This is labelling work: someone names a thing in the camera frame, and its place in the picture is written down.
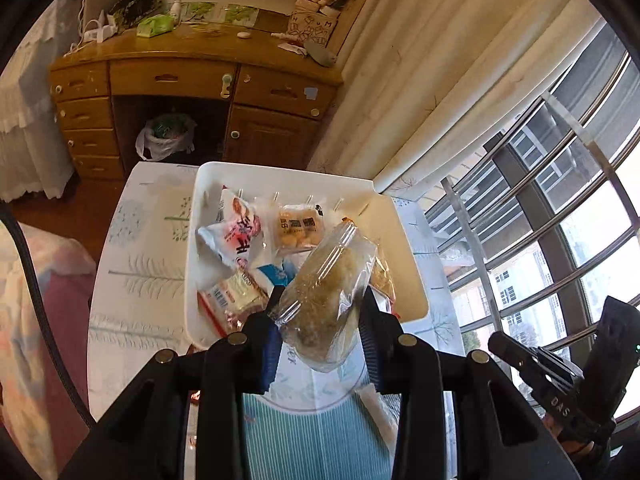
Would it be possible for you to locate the grey cloth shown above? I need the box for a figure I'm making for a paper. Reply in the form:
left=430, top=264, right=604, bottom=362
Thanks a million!
left=305, top=40, right=337, bottom=68

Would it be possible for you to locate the white power strip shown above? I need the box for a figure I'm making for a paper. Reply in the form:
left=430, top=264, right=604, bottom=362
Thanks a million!
left=82, top=10, right=118, bottom=43

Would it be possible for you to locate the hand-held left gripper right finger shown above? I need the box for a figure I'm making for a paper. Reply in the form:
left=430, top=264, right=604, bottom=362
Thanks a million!
left=357, top=287, right=583, bottom=480

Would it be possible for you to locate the white plastic bin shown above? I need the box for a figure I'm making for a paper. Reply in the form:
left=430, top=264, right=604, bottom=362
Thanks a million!
left=184, top=161, right=430, bottom=351

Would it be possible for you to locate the green tissue pack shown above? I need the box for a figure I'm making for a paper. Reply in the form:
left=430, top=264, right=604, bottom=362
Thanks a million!
left=136, top=14, right=176, bottom=38

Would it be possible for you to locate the black patterned pouch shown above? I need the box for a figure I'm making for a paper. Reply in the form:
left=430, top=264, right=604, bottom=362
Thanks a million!
left=109, top=0, right=163, bottom=30

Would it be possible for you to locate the cream curtain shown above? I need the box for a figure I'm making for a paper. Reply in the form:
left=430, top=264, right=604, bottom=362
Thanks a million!
left=305, top=0, right=606, bottom=196

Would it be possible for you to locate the floral fleece blanket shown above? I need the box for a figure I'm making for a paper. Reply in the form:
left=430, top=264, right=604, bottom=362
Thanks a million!
left=0, top=222, right=96, bottom=461

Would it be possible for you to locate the mauve sofa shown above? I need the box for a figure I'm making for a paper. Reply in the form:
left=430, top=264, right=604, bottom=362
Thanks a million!
left=40, top=260, right=96, bottom=431

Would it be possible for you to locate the white trash bag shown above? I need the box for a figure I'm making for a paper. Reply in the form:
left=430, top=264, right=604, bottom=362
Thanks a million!
left=136, top=114, right=197, bottom=162

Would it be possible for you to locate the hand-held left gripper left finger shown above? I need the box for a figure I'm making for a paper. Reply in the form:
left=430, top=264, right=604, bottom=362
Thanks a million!
left=60, top=285, right=286, bottom=480

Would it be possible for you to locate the black cable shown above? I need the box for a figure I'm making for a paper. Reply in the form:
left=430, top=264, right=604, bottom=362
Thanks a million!
left=0, top=210, right=96, bottom=428

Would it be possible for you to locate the leaf-print wipes pack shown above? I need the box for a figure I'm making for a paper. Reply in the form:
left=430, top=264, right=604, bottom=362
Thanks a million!
left=224, top=4, right=260, bottom=25
left=180, top=2, right=218, bottom=23

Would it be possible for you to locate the white lace furniture cover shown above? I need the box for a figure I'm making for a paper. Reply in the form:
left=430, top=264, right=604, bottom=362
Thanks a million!
left=0, top=0, right=76, bottom=203

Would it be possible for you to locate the puffy white red-print snack packet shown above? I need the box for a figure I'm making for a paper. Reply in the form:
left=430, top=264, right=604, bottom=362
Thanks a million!
left=196, top=187, right=263, bottom=273

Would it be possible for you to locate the silver blue snack packet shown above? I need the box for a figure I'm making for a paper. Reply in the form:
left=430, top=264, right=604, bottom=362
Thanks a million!
left=252, top=260, right=301, bottom=293

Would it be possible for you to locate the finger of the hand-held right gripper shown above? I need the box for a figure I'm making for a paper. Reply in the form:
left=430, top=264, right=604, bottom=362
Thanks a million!
left=585, top=296, right=640, bottom=413
left=490, top=331, right=583, bottom=391

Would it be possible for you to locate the clear packet of pale crackers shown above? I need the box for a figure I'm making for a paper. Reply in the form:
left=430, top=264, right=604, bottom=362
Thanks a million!
left=267, top=222, right=378, bottom=373

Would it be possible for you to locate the clear pastry packet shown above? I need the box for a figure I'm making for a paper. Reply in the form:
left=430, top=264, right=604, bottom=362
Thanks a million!
left=272, top=202, right=326, bottom=253

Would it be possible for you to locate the tree-print tablecloth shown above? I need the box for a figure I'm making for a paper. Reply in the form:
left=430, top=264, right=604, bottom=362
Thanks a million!
left=87, top=162, right=466, bottom=480

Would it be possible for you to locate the wooden desk with drawers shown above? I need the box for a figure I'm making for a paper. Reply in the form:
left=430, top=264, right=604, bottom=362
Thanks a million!
left=48, top=25, right=345, bottom=181

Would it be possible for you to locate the long snack packet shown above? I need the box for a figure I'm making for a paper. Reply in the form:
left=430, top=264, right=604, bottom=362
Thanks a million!
left=197, top=272, right=271, bottom=338

